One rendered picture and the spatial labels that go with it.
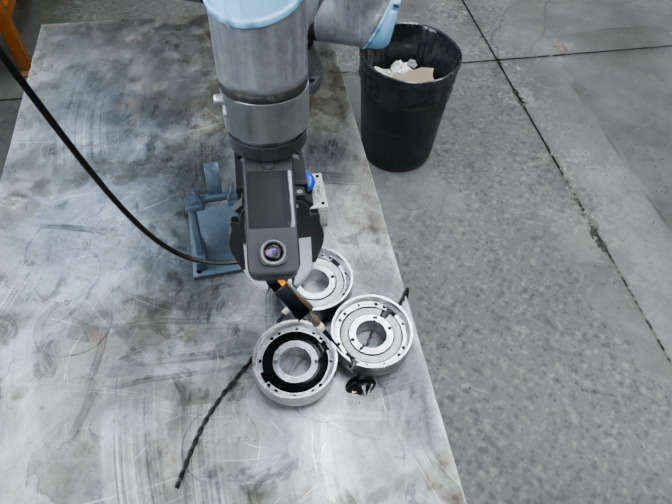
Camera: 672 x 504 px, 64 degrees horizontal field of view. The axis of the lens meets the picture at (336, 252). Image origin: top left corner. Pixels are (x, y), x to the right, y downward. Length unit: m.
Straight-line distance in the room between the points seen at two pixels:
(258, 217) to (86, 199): 0.51
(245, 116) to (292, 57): 0.06
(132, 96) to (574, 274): 1.44
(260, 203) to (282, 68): 0.12
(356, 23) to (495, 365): 1.09
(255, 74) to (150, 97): 0.68
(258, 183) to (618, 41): 2.71
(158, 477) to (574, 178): 1.87
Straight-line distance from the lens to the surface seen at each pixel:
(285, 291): 0.60
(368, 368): 0.67
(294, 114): 0.46
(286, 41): 0.43
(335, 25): 0.94
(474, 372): 1.64
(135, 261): 0.84
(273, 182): 0.48
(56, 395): 0.77
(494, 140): 2.27
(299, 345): 0.69
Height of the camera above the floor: 1.45
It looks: 54 degrees down
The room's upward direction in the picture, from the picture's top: 3 degrees clockwise
